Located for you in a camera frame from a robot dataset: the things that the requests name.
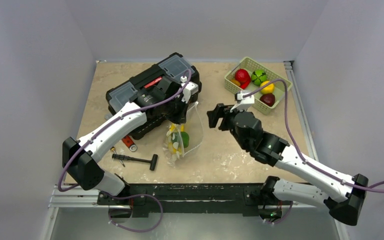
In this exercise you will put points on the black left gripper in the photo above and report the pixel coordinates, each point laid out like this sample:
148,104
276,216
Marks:
181,117

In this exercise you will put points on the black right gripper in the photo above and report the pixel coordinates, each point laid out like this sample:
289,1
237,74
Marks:
224,118

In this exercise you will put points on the green toy pepper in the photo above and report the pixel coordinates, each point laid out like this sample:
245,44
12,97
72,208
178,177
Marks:
184,139

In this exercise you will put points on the clear zip top bag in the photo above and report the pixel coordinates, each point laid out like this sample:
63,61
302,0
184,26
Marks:
194,127

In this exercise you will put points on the yellow toy banana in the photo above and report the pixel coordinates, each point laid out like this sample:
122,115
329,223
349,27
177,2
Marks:
175,141

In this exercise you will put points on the dark red toy fruit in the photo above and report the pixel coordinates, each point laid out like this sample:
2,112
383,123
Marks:
269,99

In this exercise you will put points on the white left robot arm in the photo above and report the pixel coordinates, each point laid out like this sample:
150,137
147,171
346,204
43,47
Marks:
80,157

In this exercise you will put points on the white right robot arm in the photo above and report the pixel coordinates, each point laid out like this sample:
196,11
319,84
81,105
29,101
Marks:
346,194

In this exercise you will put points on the black plastic toolbox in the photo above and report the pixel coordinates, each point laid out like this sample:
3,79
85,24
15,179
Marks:
155,84

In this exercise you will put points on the orange toy fruit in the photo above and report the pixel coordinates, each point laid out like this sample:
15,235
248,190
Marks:
236,82

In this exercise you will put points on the red toy chili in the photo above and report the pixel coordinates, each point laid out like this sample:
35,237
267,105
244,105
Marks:
244,85

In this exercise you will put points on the red toy apple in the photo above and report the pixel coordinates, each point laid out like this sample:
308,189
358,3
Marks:
242,76

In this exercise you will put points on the green plastic basket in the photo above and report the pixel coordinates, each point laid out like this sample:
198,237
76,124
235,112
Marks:
250,66

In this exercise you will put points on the black rubber mallet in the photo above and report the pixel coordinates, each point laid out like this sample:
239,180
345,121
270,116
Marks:
152,162

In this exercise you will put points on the red adjustable wrench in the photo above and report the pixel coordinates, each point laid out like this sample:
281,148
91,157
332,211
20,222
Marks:
129,143

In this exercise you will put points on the green toy ball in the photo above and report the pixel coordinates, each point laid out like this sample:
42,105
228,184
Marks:
258,77

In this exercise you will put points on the yellow toy lemon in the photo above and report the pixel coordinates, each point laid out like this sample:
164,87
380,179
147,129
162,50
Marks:
268,87

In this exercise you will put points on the yellow black screwdriver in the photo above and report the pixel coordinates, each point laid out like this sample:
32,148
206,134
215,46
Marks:
115,156

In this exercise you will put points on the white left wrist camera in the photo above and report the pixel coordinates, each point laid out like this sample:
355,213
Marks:
190,88

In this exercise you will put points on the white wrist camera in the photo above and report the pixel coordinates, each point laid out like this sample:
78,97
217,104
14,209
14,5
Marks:
244,100
190,88

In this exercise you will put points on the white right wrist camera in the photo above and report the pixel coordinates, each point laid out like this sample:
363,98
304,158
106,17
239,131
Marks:
244,100

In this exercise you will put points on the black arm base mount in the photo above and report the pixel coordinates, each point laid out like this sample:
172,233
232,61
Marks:
247,199

